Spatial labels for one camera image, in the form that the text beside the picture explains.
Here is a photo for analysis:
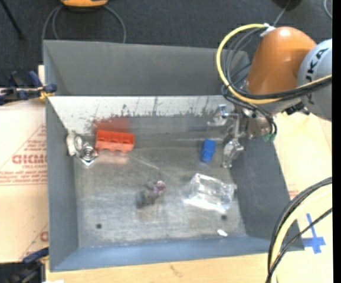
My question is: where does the white plastic piece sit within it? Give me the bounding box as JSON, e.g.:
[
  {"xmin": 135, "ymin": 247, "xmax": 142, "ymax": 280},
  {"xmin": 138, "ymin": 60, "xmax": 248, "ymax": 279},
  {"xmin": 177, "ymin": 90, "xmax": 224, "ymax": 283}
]
[{"xmin": 66, "ymin": 130, "xmax": 84, "ymax": 156}]

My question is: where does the clear glass thing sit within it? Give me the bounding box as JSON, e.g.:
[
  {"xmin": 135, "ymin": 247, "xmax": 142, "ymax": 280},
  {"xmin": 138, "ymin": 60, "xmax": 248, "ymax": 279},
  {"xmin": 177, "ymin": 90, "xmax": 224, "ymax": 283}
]
[{"xmin": 80, "ymin": 144, "xmax": 100, "ymax": 167}]

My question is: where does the grey and purple toy animal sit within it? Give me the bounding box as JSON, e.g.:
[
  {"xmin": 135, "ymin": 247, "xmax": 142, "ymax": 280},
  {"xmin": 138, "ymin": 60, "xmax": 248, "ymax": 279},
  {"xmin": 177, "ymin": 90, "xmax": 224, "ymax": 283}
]
[{"xmin": 135, "ymin": 179, "xmax": 168, "ymax": 209}]

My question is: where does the blue toy block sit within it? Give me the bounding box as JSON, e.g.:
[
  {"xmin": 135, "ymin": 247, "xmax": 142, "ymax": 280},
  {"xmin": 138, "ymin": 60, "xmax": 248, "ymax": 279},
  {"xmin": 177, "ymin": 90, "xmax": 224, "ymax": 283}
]
[{"xmin": 199, "ymin": 139, "xmax": 217, "ymax": 163}]

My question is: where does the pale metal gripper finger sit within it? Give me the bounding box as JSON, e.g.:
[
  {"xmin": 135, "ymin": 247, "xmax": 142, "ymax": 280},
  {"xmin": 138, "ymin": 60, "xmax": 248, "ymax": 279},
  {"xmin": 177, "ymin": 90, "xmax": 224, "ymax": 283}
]
[
  {"xmin": 207, "ymin": 104, "xmax": 233, "ymax": 127},
  {"xmin": 220, "ymin": 139, "xmax": 245, "ymax": 169}
]

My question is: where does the clear plastic box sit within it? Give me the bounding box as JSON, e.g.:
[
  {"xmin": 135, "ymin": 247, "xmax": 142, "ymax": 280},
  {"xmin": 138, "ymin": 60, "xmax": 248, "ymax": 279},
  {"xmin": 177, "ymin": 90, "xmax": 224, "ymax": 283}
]
[{"xmin": 183, "ymin": 173, "xmax": 237, "ymax": 214}]

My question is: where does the black cylinder on white bracket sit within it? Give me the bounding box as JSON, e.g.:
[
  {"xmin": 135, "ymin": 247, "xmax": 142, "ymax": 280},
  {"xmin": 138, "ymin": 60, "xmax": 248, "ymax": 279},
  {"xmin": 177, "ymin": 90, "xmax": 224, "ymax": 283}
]
[{"xmin": 285, "ymin": 103, "xmax": 307, "ymax": 115}]

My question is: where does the grey metal bin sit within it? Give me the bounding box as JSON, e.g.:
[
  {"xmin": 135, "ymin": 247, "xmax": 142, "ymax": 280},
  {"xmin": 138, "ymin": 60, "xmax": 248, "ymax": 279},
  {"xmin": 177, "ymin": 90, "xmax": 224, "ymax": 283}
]
[{"xmin": 42, "ymin": 40, "xmax": 304, "ymax": 272}]

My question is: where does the orange ribbed block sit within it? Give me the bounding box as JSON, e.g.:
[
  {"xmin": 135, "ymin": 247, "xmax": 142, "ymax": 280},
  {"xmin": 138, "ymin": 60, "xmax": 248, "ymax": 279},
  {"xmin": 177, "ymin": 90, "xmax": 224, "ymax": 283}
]
[{"xmin": 94, "ymin": 129, "xmax": 136, "ymax": 153}]

